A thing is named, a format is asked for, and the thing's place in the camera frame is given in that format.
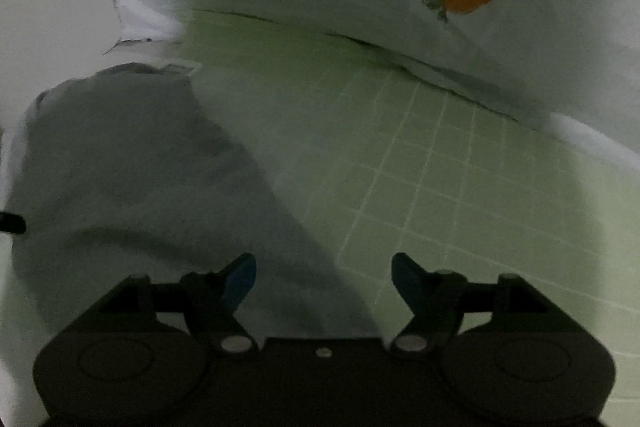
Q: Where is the grey zip hoodie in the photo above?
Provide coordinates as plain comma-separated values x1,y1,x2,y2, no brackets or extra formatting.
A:
1,63,378,339

